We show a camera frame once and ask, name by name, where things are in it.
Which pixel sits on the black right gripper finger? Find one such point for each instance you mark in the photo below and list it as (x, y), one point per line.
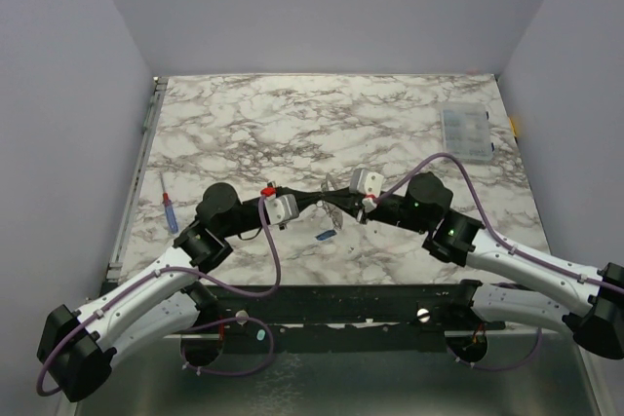
(340, 196)
(348, 209)

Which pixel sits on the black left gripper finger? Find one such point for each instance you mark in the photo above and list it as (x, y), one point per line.
(307, 199)
(309, 207)

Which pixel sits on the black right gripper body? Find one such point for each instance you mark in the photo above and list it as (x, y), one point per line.
(359, 202)

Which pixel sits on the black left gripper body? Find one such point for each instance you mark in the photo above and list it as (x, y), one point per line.
(257, 222)

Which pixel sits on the blue key tag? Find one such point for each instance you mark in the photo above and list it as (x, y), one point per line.
(325, 235)

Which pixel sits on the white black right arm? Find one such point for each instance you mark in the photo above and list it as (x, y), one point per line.
(582, 299)

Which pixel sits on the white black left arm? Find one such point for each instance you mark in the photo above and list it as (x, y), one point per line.
(77, 347)

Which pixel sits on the blue red screwdriver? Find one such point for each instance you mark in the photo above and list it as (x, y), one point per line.
(168, 207)

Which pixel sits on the clear plastic organizer box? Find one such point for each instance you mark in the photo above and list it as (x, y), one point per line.
(466, 132)

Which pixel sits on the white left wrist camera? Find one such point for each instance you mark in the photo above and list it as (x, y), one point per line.
(280, 206)

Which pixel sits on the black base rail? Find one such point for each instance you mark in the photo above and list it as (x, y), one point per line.
(341, 318)

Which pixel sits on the aluminium side rail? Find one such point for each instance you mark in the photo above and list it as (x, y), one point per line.
(148, 130)

